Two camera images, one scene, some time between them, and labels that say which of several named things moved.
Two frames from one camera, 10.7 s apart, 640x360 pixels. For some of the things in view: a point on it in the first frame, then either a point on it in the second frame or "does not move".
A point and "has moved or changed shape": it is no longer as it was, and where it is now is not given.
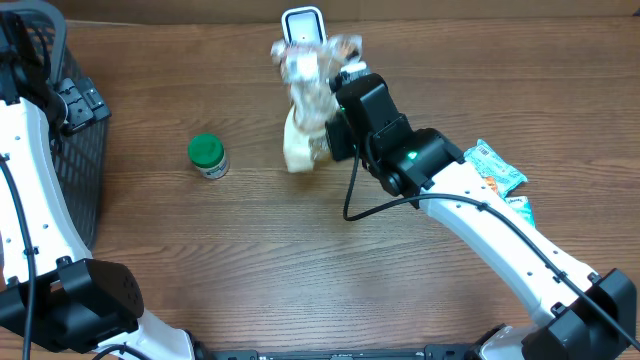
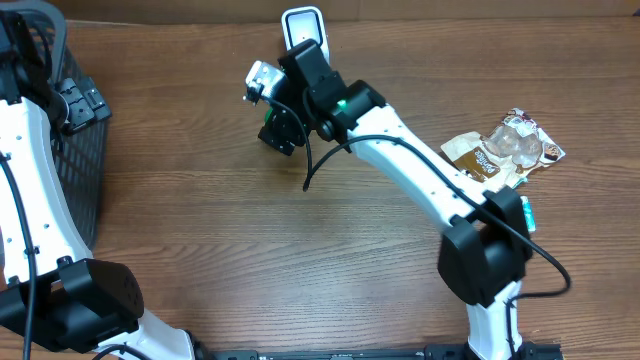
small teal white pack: (522, 205) does not move
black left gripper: (89, 105) does not move
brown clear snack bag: (306, 71) has moved or changed shape
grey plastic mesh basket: (34, 63) does not move
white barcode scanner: (304, 26) does not move
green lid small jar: (206, 150) → (268, 115)
